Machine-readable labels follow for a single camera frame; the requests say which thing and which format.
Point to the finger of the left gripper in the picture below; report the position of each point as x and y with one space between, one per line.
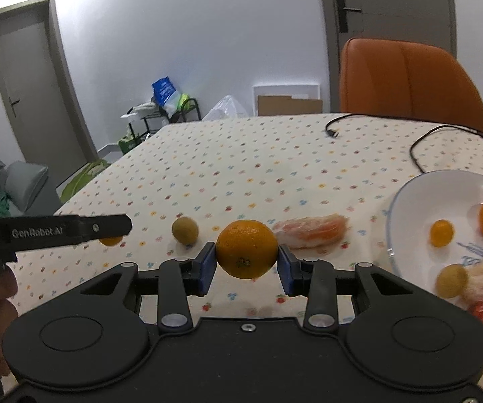
95 228

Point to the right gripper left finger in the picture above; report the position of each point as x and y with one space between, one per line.
92 334

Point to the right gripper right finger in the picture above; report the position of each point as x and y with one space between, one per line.
397 332

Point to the small tangerine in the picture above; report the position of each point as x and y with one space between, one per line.
110 241
441 233

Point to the dark red fruit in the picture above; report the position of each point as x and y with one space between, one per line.
476 309

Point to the green-brown round fruit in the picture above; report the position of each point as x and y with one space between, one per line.
185 230

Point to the white plate blue rim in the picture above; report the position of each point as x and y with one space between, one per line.
454 195

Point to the large orange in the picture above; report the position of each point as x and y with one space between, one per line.
246 249

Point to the green bag on floor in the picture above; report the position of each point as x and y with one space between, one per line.
81 179

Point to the green box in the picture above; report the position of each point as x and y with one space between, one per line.
128 142

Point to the black metal shelf rack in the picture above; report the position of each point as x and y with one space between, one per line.
154 117

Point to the blue plastic bag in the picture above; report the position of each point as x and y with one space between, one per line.
163 91

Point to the floral white tablecloth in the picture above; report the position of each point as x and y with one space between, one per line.
266 169

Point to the clear plastic bag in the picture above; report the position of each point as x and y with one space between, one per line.
227 108

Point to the cardboard sheet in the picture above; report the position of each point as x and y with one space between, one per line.
270 106

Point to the orange leather chair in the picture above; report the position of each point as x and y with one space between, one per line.
390 78

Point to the black usb cable short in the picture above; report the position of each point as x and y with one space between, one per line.
330 127

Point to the black cable long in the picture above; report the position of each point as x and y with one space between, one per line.
448 147

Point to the white board against wall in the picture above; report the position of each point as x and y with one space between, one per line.
298 91

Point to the grey door with handle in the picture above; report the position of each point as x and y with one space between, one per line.
431 22

